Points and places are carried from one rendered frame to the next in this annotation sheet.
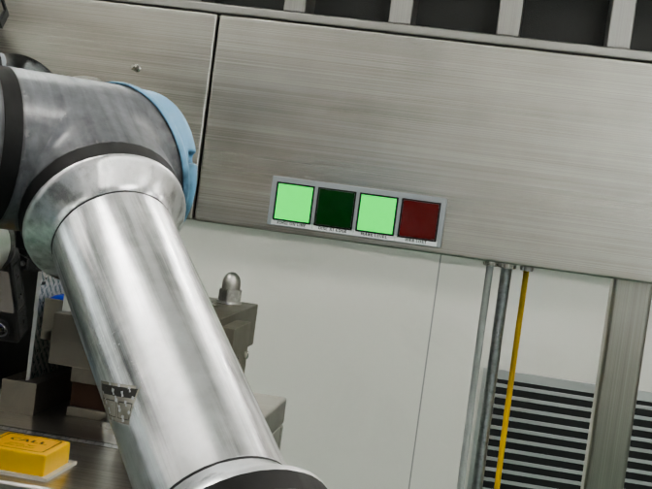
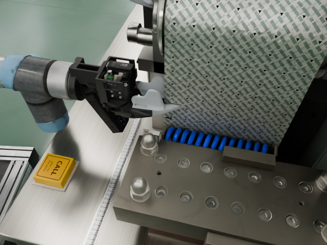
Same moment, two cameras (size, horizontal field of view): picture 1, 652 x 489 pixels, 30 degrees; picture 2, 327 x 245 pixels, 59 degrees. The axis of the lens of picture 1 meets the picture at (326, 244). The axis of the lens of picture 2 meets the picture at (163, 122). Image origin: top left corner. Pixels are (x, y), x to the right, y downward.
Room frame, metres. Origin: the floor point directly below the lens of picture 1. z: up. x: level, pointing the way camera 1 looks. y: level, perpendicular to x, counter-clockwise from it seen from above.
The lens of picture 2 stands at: (1.49, -0.06, 1.49)
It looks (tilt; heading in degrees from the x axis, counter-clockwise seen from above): 49 degrees down; 95
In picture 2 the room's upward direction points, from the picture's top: straight up
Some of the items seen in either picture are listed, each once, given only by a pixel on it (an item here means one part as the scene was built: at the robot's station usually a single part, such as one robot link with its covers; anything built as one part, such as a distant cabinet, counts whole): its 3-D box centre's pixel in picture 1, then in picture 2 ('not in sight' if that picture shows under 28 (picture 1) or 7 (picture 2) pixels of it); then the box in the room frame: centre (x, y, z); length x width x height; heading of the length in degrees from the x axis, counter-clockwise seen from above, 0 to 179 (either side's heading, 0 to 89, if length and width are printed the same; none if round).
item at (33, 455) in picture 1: (24, 454); (55, 169); (1.20, 0.27, 0.91); 0.07 x 0.07 x 0.02; 82
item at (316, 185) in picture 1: (356, 211); not in sight; (1.72, -0.04, 1.18); 0.25 x 0.01 x 0.07; 82
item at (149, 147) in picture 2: not in sight; (148, 142); (1.43, 0.27, 1.05); 0.04 x 0.04 x 0.04
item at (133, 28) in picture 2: not in sight; (134, 33); (1.38, 0.44, 1.18); 0.04 x 0.02 x 0.04; 82
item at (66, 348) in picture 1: (165, 330); (231, 197); (1.59, 0.19, 1.00); 0.40 x 0.16 x 0.06; 172
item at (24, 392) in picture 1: (61, 379); not in sight; (1.57, 0.32, 0.92); 0.28 x 0.04 x 0.04; 172
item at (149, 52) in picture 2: not in sight; (154, 83); (1.42, 0.44, 1.05); 0.06 x 0.05 x 0.31; 172
